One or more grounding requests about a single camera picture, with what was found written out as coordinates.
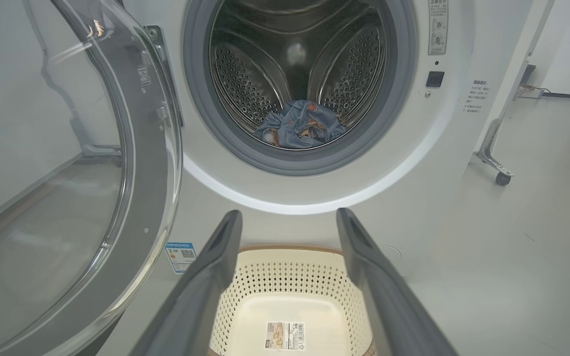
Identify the glass washing machine door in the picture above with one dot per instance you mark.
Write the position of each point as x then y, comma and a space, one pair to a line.
67, 198

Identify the white front-load washing machine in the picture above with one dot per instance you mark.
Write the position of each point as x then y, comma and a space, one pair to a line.
438, 148

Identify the small black box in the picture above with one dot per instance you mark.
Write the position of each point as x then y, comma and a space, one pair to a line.
528, 74

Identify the cream perforated basket brown rim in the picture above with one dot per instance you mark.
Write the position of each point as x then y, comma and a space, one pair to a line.
290, 277

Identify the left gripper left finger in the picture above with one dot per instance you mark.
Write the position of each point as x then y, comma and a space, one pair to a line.
201, 296

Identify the stainless steel washing machine drum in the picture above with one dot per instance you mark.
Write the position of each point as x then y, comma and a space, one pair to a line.
245, 74

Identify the grey warning label sticker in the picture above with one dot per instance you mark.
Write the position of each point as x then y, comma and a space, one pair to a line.
438, 29

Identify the paper barcode basket label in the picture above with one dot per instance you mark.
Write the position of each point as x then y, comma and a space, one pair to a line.
285, 336

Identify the white power strip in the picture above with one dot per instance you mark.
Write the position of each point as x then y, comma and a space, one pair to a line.
530, 92

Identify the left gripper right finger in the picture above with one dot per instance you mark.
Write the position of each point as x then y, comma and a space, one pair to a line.
389, 306

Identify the white partition panel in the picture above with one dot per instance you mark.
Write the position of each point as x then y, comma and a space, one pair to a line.
527, 59

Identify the blue cartoon print garment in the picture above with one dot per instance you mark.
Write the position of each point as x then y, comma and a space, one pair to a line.
300, 128

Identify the blue energy label sticker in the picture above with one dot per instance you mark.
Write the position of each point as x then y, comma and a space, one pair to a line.
181, 257

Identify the dark grey square button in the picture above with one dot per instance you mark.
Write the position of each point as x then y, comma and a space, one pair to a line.
435, 79

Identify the metal partition leg with caster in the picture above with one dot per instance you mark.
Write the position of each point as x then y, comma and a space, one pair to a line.
493, 153

